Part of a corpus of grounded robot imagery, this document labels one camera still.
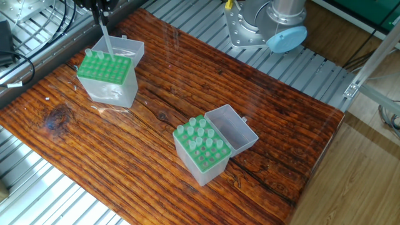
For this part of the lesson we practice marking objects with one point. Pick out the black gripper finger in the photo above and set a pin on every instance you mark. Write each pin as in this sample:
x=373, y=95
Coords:
x=94, y=5
x=106, y=7

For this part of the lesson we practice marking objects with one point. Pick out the clear pipette box green rack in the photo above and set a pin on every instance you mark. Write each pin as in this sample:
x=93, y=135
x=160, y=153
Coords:
x=200, y=156
x=109, y=78

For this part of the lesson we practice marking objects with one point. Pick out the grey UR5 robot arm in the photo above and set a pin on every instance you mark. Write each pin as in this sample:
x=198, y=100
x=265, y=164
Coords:
x=284, y=25

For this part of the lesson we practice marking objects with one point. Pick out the silver robot base mount plate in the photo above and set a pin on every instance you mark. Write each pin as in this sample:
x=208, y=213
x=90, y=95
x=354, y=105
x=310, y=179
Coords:
x=240, y=34

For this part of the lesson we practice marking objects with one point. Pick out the aluminium frame profile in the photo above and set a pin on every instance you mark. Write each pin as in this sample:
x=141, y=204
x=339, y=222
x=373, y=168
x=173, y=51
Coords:
x=375, y=59

